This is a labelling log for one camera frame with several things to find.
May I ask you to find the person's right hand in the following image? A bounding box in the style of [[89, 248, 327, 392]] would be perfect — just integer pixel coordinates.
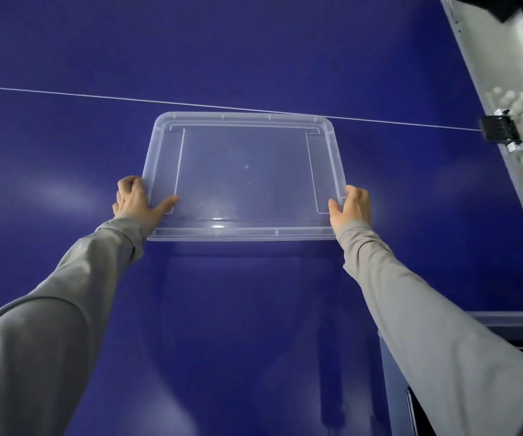
[[328, 184, 372, 237]]

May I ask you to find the person's left hand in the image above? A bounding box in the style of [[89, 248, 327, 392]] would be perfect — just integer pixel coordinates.
[[112, 175, 180, 234]]

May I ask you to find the clear plastic lid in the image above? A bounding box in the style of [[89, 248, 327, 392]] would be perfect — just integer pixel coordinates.
[[141, 111, 349, 243]]

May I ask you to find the clear plastic box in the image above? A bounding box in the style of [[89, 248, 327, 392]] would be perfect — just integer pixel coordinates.
[[377, 311, 523, 436]]

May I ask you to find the person's left forearm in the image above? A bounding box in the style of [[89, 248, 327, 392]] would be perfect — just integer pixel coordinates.
[[0, 216, 153, 436]]

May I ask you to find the person's right forearm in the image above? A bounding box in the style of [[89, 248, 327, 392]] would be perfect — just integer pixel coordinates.
[[336, 220, 523, 436]]

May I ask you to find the black table edge clamp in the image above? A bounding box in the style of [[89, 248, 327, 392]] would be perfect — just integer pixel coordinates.
[[478, 108, 523, 154]]

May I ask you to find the white ball collection tray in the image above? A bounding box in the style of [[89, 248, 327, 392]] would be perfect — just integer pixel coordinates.
[[437, 0, 523, 264]]

